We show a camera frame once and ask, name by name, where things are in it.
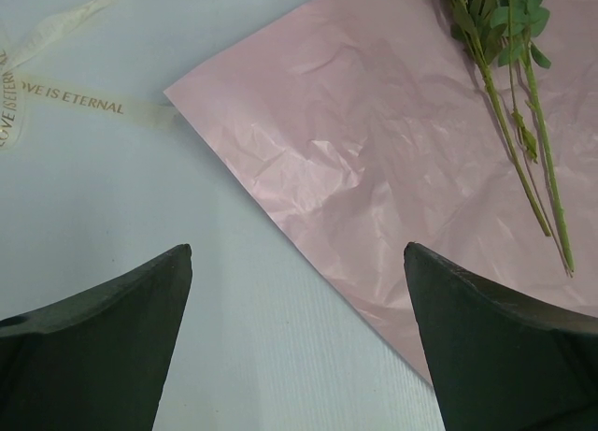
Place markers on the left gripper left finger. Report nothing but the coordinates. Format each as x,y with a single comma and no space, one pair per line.
97,360

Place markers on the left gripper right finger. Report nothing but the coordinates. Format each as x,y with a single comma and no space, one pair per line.
499,359

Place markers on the pink wrapping paper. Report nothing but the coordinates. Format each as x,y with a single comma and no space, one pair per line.
357,127

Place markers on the rust orange rose stem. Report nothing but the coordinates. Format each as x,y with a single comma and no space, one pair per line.
495,32

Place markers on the light pink carnation stem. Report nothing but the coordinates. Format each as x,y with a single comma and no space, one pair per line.
537,99

